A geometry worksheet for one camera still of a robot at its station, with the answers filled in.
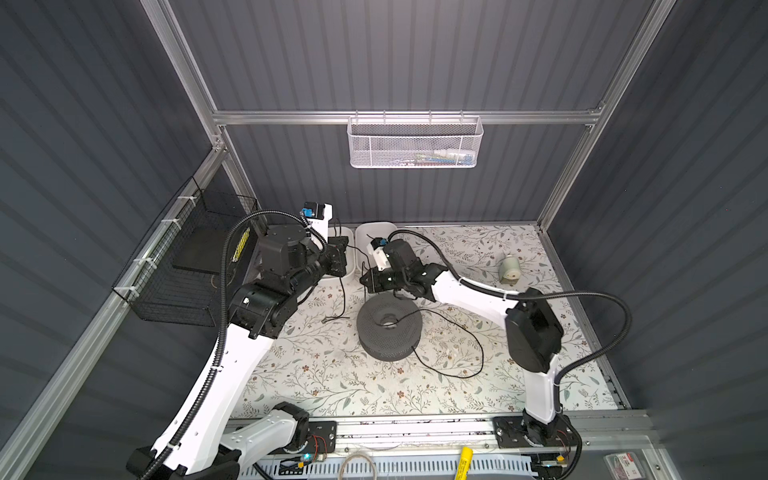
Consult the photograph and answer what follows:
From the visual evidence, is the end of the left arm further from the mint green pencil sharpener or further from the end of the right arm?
the mint green pencil sharpener

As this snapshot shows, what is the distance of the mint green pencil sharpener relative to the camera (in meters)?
1.00

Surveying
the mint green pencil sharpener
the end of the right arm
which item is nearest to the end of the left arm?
the end of the right arm
